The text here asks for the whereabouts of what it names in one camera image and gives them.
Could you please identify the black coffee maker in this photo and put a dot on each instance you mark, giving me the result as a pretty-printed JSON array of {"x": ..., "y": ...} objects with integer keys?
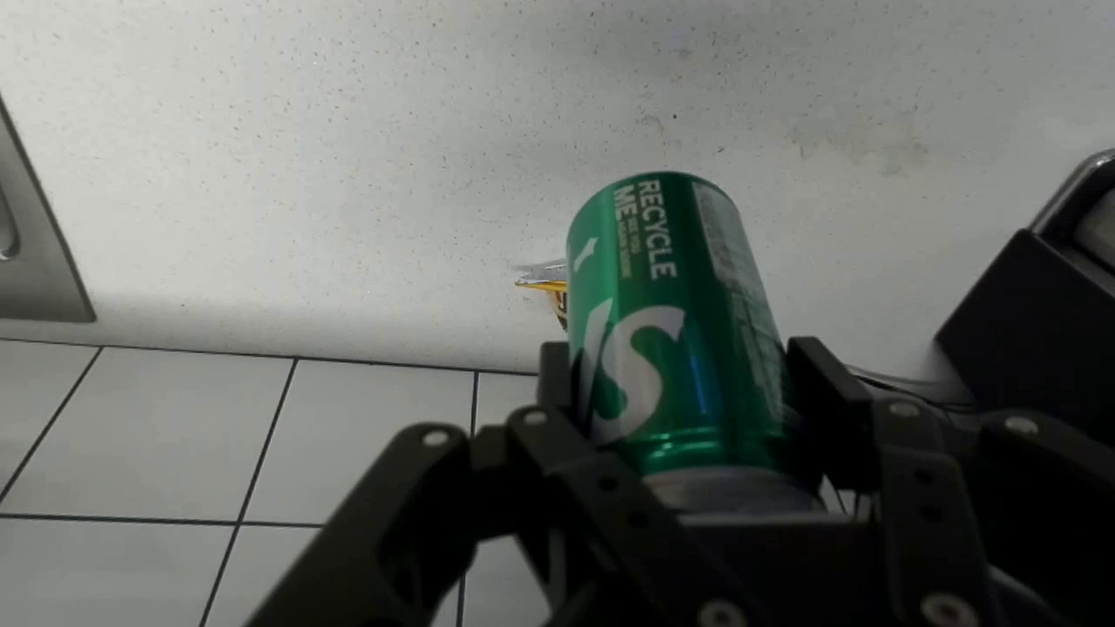
[{"x": 1032, "y": 324}]

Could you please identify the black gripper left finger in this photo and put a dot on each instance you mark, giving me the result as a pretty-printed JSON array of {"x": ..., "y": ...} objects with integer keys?
[{"x": 442, "y": 524}]

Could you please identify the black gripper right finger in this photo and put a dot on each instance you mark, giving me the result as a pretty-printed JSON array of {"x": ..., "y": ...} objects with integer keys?
[{"x": 988, "y": 511}]

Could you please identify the green soda can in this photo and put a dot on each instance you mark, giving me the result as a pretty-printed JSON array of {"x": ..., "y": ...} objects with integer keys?
[{"x": 683, "y": 324}]

